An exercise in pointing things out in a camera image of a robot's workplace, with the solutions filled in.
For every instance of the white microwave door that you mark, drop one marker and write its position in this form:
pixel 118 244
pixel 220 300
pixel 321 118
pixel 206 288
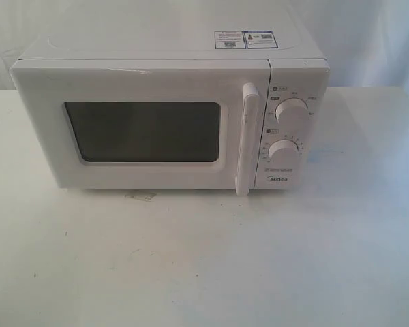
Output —
pixel 147 124

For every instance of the white microwave oven body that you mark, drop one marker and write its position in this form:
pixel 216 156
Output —
pixel 184 30

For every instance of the clear tape patch on table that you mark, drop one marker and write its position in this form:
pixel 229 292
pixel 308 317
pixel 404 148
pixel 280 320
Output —
pixel 146 196

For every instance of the lower white control knob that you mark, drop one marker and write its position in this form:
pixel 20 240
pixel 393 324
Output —
pixel 284 153

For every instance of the white control knob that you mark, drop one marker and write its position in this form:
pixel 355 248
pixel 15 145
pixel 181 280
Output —
pixel 293 111
pixel 284 153

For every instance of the upper white control knob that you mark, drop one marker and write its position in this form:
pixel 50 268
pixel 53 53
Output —
pixel 293 111

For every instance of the blue warning sticker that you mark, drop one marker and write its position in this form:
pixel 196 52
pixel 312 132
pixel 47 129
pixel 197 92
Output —
pixel 245 40

